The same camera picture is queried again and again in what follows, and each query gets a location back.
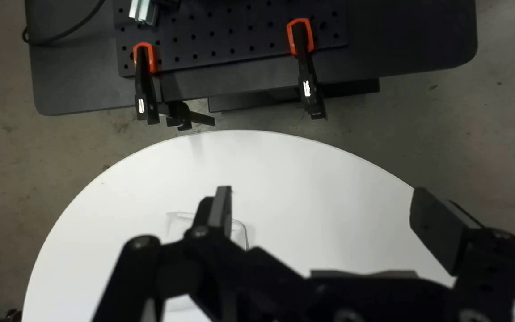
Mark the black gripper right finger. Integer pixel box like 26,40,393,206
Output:
409,187,515,322

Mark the thin black floor cable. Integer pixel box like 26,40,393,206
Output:
21,0,107,47

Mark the aluminium extrusion piece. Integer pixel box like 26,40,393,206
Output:
126,0,158,27

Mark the orange black bar clamp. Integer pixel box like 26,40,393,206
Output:
130,42,164,128
284,17,328,120

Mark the black bracket piece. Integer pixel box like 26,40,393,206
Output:
160,99,217,133

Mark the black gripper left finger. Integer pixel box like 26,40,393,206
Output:
92,185,253,322

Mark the black perforated mounting board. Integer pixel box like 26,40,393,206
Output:
112,0,352,79

